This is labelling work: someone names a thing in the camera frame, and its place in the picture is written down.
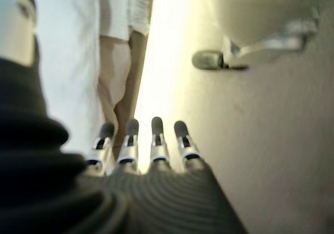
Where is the white fringed blanket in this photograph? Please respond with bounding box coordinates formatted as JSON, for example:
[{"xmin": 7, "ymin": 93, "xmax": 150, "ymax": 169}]
[{"xmin": 100, "ymin": 0, "xmax": 154, "ymax": 41}]

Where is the silver robot left leg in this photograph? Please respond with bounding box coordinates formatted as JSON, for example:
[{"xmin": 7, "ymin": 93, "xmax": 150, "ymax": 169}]
[{"xmin": 192, "ymin": 8, "xmax": 320, "ymax": 71}]

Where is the beige bed runner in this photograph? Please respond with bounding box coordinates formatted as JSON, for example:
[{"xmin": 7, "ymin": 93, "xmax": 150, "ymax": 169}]
[{"xmin": 98, "ymin": 30, "xmax": 148, "ymax": 130}]

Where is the white duvet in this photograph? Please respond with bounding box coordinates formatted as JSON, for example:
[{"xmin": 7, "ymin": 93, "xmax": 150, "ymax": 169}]
[{"xmin": 33, "ymin": 0, "xmax": 105, "ymax": 151}]

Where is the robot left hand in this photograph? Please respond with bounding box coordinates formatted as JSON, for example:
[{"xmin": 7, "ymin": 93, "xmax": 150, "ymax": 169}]
[{"xmin": 0, "ymin": 0, "xmax": 248, "ymax": 234}]

